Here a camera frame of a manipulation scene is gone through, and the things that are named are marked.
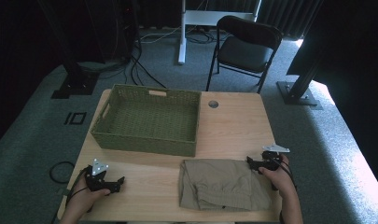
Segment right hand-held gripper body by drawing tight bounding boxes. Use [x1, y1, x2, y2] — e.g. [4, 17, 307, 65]
[259, 143, 291, 173]

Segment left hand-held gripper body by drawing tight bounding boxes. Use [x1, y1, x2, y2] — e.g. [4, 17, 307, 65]
[84, 158, 117, 192]

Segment khaki pants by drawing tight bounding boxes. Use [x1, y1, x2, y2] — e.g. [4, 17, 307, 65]
[178, 159, 273, 212]

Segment person's right hand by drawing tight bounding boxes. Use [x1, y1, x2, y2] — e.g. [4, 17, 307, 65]
[258, 154, 296, 200]

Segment person's left hand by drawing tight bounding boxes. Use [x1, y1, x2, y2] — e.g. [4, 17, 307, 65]
[63, 174, 112, 219]

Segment green woven basket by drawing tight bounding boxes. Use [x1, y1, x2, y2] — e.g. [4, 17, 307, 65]
[90, 83, 203, 158]

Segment black metal stand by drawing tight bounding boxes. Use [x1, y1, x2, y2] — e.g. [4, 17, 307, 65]
[36, 0, 101, 100]
[275, 43, 324, 110]

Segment black folding chair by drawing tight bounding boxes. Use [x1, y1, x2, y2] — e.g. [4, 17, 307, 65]
[205, 15, 284, 94]

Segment dark curtain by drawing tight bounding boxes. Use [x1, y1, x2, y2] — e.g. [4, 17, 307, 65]
[257, 0, 325, 40]

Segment right hand-held gripper cable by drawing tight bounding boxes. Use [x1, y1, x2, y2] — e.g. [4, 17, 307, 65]
[270, 157, 299, 191]

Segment hand-held gripper cable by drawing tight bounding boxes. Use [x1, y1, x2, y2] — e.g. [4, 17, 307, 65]
[50, 167, 91, 224]
[270, 157, 299, 191]

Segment left hand-held gripper cable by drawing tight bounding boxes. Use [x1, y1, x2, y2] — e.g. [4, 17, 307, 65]
[50, 167, 91, 224]

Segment black cable loop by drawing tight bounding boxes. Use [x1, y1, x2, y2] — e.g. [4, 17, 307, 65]
[49, 161, 77, 185]

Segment black floor cables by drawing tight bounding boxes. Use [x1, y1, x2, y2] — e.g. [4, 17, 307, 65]
[186, 27, 217, 45]
[123, 43, 168, 90]

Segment white desk frame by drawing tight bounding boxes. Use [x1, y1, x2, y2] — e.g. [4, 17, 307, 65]
[177, 0, 263, 65]

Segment white floor cable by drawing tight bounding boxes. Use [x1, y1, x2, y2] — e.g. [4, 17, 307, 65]
[139, 25, 182, 45]

